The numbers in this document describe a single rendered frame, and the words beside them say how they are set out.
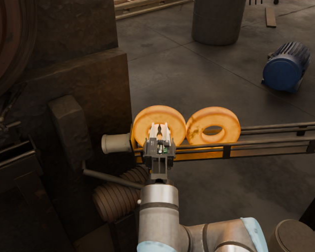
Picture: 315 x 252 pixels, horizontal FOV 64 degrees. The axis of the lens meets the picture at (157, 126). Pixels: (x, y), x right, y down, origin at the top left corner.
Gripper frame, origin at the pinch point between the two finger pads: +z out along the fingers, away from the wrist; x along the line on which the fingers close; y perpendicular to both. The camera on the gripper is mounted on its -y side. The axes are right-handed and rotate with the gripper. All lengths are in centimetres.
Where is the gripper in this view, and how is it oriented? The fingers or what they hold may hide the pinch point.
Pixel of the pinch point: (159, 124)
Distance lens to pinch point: 74.3
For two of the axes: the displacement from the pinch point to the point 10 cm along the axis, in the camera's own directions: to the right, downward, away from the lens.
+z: 0.1, -8.3, 5.5
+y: -0.1, -5.5, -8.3
